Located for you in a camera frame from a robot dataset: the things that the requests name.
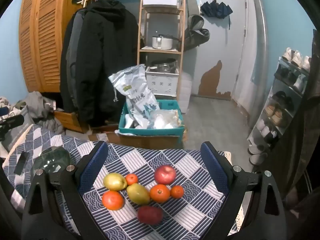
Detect silver vertical pipe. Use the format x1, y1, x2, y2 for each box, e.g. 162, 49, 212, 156
246, 0, 269, 128

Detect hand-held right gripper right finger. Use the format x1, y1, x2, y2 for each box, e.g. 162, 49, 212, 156
200, 141, 287, 240

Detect brown cardboard box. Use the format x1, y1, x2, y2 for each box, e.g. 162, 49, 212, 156
87, 130, 188, 150

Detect wooden drawer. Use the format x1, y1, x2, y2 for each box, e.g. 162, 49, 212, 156
54, 110, 84, 133

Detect white cooking pot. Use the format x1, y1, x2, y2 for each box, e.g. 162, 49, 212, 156
152, 35, 180, 50

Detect white printed rice bag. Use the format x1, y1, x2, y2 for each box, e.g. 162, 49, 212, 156
108, 64, 160, 128

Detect black hooded coat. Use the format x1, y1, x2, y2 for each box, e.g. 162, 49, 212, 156
60, 0, 139, 128

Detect metal shoe rack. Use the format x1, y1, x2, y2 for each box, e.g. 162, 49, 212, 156
247, 56, 313, 165

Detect clear glass bowl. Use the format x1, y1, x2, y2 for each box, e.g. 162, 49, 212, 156
32, 147, 72, 174

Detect dark red apple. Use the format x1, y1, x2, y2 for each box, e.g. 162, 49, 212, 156
137, 205, 164, 225

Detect grey padded jacket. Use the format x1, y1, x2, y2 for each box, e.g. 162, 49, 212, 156
64, 9, 87, 113

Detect clear plastic bag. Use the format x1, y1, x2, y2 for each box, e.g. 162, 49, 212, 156
147, 109, 183, 130

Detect pale blue door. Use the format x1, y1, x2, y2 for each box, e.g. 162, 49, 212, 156
191, 0, 250, 100

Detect steel steamer pot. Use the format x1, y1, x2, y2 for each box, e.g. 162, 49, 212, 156
150, 58, 177, 72

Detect wooden shelf rack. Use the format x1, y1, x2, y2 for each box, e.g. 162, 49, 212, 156
137, 0, 187, 98

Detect grey hanging backpack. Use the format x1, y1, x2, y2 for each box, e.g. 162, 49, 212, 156
184, 15, 210, 50

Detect small tangerine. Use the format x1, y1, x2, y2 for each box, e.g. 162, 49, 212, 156
125, 174, 139, 186
170, 185, 185, 199

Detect blue white patterned tablecloth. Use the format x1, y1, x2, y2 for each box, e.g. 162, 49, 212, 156
2, 124, 247, 240

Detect white stacked storage boxes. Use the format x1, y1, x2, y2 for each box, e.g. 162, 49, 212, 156
178, 73, 192, 113

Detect black phone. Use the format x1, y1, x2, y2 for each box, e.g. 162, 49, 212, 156
14, 152, 28, 175

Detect grey tote bag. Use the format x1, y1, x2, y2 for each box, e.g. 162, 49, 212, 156
5, 105, 35, 153

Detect navy folded umbrella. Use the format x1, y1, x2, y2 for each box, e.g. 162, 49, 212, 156
200, 0, 234, 29

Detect grey clothes pile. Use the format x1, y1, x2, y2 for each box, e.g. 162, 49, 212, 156
25, 91, 65, 134

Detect teal plastic crate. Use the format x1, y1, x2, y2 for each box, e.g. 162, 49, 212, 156
118, 99, 185, 137

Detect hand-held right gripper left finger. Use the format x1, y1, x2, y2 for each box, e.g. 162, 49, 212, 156
21, 141, 109, 240

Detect large orange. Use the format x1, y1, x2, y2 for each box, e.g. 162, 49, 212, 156
149, 184, 171, 203
102, 191, 125, 211

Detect shoe rack with shoes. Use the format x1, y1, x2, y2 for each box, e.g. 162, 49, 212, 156
249, 47, 312, 165

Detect white perforated storage basket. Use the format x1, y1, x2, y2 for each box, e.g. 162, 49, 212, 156
145, 66, 180, 97

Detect wooden louvered wardrobe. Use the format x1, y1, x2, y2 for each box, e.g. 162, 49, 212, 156
19, 0, 84, 93

